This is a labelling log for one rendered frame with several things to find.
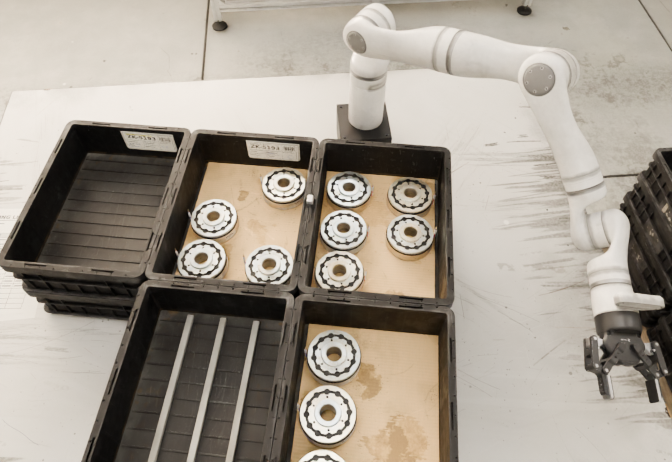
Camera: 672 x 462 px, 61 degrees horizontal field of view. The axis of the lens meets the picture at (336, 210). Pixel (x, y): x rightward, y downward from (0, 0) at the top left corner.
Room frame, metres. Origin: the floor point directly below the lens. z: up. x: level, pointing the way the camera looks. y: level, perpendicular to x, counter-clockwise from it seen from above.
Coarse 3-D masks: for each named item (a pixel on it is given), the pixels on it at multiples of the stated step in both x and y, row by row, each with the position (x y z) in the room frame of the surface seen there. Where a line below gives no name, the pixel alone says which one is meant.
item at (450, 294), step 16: (320, 144) 0.87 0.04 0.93; (336, 144) 0.87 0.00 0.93; (352, 144) 0.87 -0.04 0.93; (368, 144) 0.87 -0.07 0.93; (384, 144) 0.87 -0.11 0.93; (400, 144) 0.87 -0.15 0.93; (320, 160) 0.83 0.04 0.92; (448, 160) 0.82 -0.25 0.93; (320, 176) 0.78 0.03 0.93; (448, 176) 0.78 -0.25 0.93; (448, 192) 0.73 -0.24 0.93; (448, 208) 0.69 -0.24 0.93; (448, 224) 0.66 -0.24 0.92; (304, 240) 0.61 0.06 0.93; (448, 240) 0.61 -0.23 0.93; (304, 256) 0.57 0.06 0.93; (448, 256) 0.57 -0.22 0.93; (304, 272) 0.54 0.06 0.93; (448, 272) 0.54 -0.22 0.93; (304, 288) 0.50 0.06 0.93; (320, 288) 0.50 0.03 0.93; (448, 288) 0.50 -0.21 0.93; (432, 304) 0.47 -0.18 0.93; (448, 304) 0.47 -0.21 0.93
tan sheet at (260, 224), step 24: (216, 168) 0.88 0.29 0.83; (240, 168) 0.88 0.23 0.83; (264, 168) 0.88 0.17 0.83; (216, 192) 0.81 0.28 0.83; (240, 192) 0.81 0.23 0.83; (240, 216) 0.74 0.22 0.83; (264, 216) 0.74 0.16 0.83; (288, 216) 0.74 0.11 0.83; (192, 240) 0.67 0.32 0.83; (240, 240) 0.67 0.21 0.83; (264, 240) 0.67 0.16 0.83; (288, 240) 0.67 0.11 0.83; (240, 264) 0.61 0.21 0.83
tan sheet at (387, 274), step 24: (384, 192) 0.81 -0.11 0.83; (432, 192) 0.81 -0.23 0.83; (360, 216) 0.74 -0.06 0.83; (384, 216) 0.74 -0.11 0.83; (432, 216) 0.74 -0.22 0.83; (384, 240) 0.67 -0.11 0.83; (384, 264) 0.61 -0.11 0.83; (408, 264) 0.61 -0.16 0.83; (432, 264) 0.61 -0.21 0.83; (384, 288) 0.55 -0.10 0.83; (408, 288) 0.55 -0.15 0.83; (432, 288) 0.55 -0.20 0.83
